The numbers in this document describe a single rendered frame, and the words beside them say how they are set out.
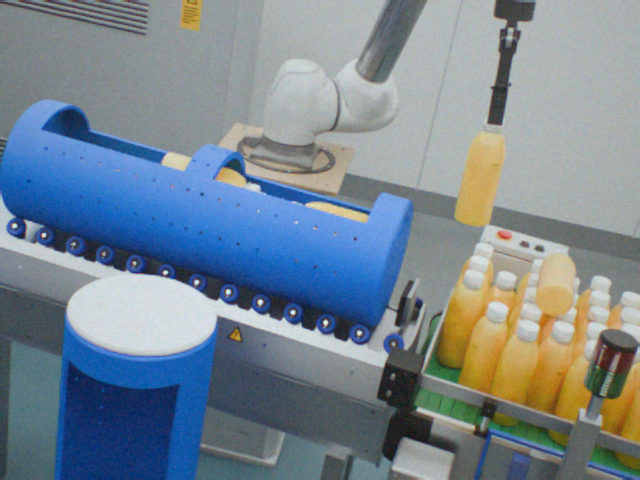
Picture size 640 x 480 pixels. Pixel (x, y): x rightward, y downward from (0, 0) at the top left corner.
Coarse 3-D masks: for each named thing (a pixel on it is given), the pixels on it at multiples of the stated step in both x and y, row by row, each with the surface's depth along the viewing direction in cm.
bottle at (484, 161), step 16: (480, 144) 182; (496, 144) 181; (480, 160) 182; (496, 160) 182; (464, 176) 186; (480, 176) 183; (496, 176) 184; (464, 192) 186; (480, 192) 184; (496, 192) 187; (464, 208) 186; (480, 208) 185; (480, 224) 187
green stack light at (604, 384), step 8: (592, 360) 154; (592, 368) 153; (600, 368) 152; (584, 376) 156; (592, 376) 153; (600, 376) 152; (608, 376) 151; (616, 376) 151; (624, 376) 151; (584, 384) 155; (592, 384) 153; (600, 384) 152; (608, 384) 152; (616, 384) 152; (624, 384) 153; (592, 392) 153; (600, 392) 153; (608, 392) 152; (616, 392) 153
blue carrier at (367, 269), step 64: (64, 128) 223; (0, 192) 206; (64, 192) 201; (128, 192) 196; (192, 192) 194; (256, 192) 192; (384, 192) 199; (192, 256) 198; (256, 256) 192; (320, 256) 188; (384, 256) 185
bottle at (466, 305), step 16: (464, 288) 196; (480, 288) 197; (464, 304) 195; (480, 304) 196; (448, 320) 199; (464, 320) 196; (448, 336) 199; (464, 336) 198; (448, 352) 200; (464, 352) 200
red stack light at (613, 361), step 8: (600, 344) 151; (592, 352) 154; (600, 352) 151; (608, 352) 150; (616, 352) 149; (600, 360) 151; (608, 360) 150; (616, 360) 150; (624, 360) 150; (632, 360) 150; (608, 368) 151; (616, 368) 150; (624, 368) 150
